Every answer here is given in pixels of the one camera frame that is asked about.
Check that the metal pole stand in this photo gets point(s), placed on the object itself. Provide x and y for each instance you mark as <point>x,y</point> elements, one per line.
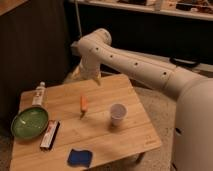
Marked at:
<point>78,18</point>

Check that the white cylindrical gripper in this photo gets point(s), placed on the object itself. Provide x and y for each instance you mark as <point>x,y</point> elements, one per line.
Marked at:
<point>89,68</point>

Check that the white plastic bottle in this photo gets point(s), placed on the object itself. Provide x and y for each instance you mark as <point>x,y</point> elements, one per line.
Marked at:
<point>39,95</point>

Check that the long grey case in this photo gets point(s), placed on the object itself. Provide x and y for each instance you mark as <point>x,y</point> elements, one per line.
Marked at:
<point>204,69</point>

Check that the wooden table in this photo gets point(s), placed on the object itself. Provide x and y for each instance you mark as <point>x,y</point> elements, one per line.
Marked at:
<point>93,132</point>

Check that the green bowl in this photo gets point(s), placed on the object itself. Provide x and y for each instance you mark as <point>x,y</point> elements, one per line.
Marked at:
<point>29,123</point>

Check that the blue sponge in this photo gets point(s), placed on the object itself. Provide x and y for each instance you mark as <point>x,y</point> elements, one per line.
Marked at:
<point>80,158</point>

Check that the black case handle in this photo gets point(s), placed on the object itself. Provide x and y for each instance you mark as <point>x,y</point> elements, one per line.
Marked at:
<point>184,64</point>

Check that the white paper cup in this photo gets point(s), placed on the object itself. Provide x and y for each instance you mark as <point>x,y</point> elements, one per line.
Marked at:
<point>117,114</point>

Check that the cluttered shelf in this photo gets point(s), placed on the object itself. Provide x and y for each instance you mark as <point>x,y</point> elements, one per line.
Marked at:
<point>161,7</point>

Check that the red and black box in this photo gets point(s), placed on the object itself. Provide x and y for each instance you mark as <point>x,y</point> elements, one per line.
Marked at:
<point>50,134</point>

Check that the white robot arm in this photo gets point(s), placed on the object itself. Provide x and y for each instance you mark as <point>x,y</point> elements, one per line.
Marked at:
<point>192,148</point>

